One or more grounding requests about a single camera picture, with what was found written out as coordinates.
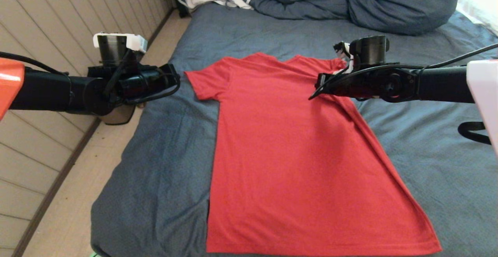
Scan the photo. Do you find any blue-grey bed sheet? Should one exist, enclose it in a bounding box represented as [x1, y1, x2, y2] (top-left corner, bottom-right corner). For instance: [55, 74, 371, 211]
[90, 2, 498, 257]

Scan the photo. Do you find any red t-shirt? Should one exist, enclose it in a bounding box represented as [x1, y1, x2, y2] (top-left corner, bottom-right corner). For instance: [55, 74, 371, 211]
[185, 53, 443, 257]

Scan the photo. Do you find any blue crumpled duvet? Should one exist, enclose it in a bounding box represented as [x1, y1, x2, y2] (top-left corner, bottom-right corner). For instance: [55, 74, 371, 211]
[175, 0, 464, 36]

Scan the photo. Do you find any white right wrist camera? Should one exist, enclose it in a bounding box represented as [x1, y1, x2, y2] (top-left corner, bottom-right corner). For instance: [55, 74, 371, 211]
[334, 42, 355, 74]

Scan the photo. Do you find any white pillow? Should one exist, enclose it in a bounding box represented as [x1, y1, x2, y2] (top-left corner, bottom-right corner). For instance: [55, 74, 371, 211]
[456, 0, 498, 37]

